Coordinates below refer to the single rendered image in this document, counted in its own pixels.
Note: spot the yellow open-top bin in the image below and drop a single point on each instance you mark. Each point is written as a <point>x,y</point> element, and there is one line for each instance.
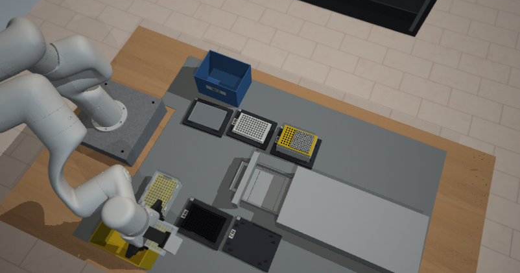
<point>105,236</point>

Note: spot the blue open-top bin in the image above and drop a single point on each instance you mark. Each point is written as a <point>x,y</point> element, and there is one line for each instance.
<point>223,78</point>

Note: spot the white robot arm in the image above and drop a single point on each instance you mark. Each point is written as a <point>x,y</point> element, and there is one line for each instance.
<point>36,101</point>

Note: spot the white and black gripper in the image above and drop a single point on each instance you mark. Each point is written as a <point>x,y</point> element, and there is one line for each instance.
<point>135,243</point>

